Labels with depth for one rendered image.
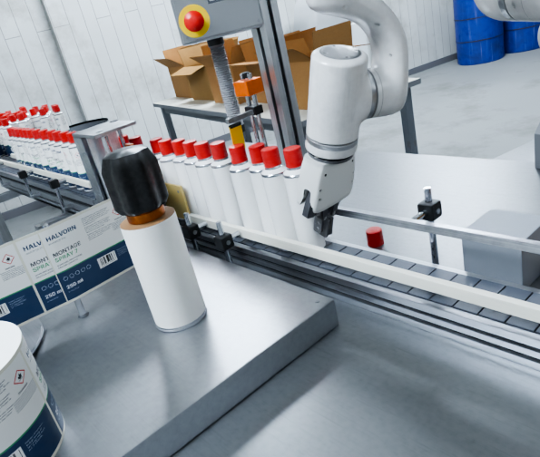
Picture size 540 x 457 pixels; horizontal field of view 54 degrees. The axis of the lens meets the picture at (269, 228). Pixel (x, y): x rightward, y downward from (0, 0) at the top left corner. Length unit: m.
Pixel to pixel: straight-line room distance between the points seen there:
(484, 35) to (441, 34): 0.77
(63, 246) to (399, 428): 0.63
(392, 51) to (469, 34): 6.66
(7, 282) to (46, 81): 4.59
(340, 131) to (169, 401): 0.46
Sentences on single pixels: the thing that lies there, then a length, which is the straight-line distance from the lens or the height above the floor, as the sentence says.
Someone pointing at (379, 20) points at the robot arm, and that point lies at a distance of 0.81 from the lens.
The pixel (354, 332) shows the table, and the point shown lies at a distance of 0.86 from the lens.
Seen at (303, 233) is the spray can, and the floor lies 0.93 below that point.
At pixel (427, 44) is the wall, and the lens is 7.85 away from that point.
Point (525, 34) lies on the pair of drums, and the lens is 7.87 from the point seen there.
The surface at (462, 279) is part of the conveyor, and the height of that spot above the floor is 0.88.
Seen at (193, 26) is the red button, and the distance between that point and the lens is 1.07.
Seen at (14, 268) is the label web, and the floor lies 1.02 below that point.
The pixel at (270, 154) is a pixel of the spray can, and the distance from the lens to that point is 0.97.
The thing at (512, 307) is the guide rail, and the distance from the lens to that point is 0.75.
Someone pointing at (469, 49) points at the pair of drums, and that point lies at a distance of 7.52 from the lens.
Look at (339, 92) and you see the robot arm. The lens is 0.79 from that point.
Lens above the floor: 1.33
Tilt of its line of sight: 23 degrees down
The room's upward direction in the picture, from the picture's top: 14 degrees counter-clockwise
